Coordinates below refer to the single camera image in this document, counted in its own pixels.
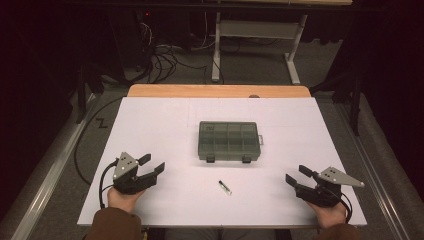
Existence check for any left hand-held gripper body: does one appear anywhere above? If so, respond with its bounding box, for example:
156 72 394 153
112 152 158 195

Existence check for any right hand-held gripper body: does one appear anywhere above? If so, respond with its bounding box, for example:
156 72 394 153
295 166 365 208

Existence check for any grey translucent compartment box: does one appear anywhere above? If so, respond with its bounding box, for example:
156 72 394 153
198 120 264 164

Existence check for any person's right hand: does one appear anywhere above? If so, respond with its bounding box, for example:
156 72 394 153
306 199 348 229

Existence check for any person's left hand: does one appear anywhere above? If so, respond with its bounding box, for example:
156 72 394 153
107 186 146 214

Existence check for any white board sheet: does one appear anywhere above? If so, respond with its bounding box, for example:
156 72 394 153
77 96 368 228

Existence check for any black metal stand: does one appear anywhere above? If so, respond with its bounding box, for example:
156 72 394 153
75 62 105 125
309 71 364 137

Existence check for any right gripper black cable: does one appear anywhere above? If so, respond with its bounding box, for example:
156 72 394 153
339 191 354 224

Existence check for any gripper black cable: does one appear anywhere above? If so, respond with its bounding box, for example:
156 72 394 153
98 159 120 210
339 191 354 224

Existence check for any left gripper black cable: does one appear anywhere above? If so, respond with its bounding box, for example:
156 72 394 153
98 159 120 210

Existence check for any long black floor cable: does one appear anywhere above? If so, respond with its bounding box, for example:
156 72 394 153
73 96 125 186

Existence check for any aluminium floor rail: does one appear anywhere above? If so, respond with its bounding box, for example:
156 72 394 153
335 102 414 240
9 93 98 240

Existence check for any tangle of black floor cables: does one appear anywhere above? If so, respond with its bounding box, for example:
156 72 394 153
134 21 209 85

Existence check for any white metal desk frame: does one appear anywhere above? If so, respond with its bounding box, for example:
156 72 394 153
211 11 308 85

